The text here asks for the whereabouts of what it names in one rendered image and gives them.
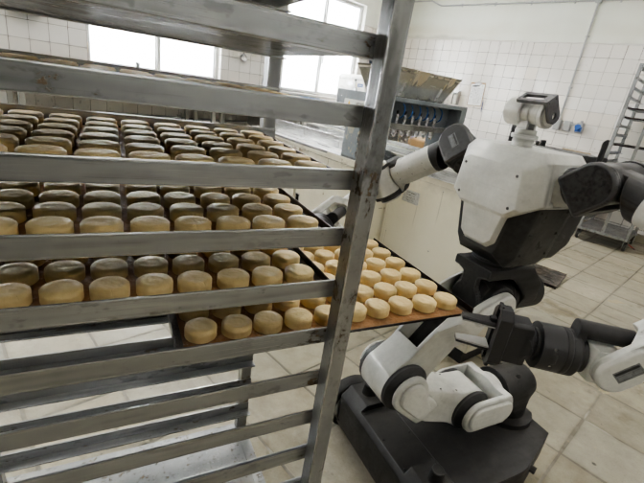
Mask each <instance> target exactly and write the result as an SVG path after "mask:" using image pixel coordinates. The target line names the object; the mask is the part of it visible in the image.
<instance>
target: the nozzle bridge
mask: <svg viewBox="0 0 644 483"><path fill-rule="evenodd" d="M366 94H367V92H363V91H356V90H350V89H343V88H338V91H337V98H336V101H337V102H338V103H345V104H358V105H365V99H366ZM402 103H404V104H405V111H407V114H406V115H407V118H409V117H410V116H411V113H412V106H411V105H410V104H412V105H413V108H414V110H413V112H415V115H414V116H415V118H414V119H417V118H418V117H419V114H420V107H421V113H423V115H422V117H423V118H422V120H423V119H425V118H426V114H427V109H426V107H425V105H426V106H427V108H428V114H429V121H431V120H432V118H433V117H434V109H433V108H432V106H433V107H434V108H435V110H436V114H435V115H436V121H439V120H440V118H441V115H442V112H441V110H440V109H439V107H440V108H441V109H442V110H443V116H442V119H441V121H440V122H438V123H435V127H431V122H432V121H431V122H428V125H427V126H424V124H425V121H421V125H420V126H417V122H418V120H416V121H414V123H413V126H412V125H410V124H409V122H410V119H408V120H406V122H405V125H403V124H402V120H403V118H400V119H399V120H398V123H397V124H394V119H395V115H396V113H397V110H399V111H400V112H399V114H400V115H399V117H401V116H402V115H403V112H404V105H403V104H402ZM417 104H418V105H419V106H420V107H418V106H417ZM467 110H468V108H467V107H462V106H456V105H450V104H443V103H432V102H426V101H420V100H413V99H407V98H401V97H396V100H395V105H394V110H393V115H392V121H391V126H390V129H400V130H412V131H423V132H426V137H425V144H424V147H426V146H428V145H430V144H432V143H435V142H437V141H439V138H440V136H441V134H442V132H443V131H444V130H445V129H446V128H447V127H449V126H451V125H453V124H464V122H465V118H466V114H467ZM429 132H434V133H433V136H432V138H431V139H428V133H429ZM359 134H360V128H359V127H350V126H345V129H344V136H343V142H342V148H341V154H340V155H342V156H345V157H348V158H350V159H353V160H356V155H357V144H358V139H359Z"/></svg>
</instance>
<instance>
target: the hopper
mask: <svg viewBox="0 0 644 483"><path fill-rule="evenodd" d="M356 64H357V66H358V68H359V71H360V74H361V76H362V79H363V82H364V85H365V88H366V91H367V88H368V82H369V77H370V71H371V65H372V63H362V62H357V63H356ZM461 81H462V80H459V79H454V78H450V77H445V76H441V75H436V74H432V73H428V72H424V71H419V70H415V69H410V68H406V67H402V70H401V75H400V81H399V86H398V91H397V96H396V97H401V98H407V99H413V100H420V101H426V102H432V103H438V104H442V103H443V102H444V101H445V100H446V98H447V97H448V96H449V95H450V94H451V92H452V91H453V90H454V89H455V88H456V87H457V86H458V85H459V83H460V82H461Z"/></svg>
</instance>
